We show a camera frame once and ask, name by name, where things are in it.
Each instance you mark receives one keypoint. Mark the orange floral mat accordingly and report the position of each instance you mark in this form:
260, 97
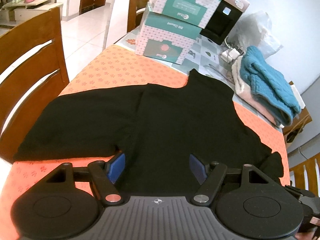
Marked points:
112, 62

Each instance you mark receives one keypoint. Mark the teal knit sweater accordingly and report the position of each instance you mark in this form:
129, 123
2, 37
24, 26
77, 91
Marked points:
267, 80

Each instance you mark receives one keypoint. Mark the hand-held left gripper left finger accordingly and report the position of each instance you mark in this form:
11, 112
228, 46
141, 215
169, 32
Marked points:
117, 167

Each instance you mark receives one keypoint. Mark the pink teal cardboard box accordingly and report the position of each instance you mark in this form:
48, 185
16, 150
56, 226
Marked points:
165, 40
185, 0

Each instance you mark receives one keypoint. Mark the white power strip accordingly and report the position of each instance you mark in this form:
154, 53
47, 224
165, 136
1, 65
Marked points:
231, 52

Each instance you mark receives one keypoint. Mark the beige low cabinet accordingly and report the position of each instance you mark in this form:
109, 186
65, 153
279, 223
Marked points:
25, 11

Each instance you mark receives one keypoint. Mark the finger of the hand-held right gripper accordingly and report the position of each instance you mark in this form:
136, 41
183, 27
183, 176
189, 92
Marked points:
300, 193

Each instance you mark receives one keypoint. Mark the black pink water dispenser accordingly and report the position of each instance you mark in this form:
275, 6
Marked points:
225, 17

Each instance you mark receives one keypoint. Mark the white plastic bag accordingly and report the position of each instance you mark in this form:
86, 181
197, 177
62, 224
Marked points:
260, 32

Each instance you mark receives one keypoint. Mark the black sweater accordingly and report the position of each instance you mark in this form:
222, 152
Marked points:
175, 120

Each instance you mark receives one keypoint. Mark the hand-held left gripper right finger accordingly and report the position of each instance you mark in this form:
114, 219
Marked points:
197, 168

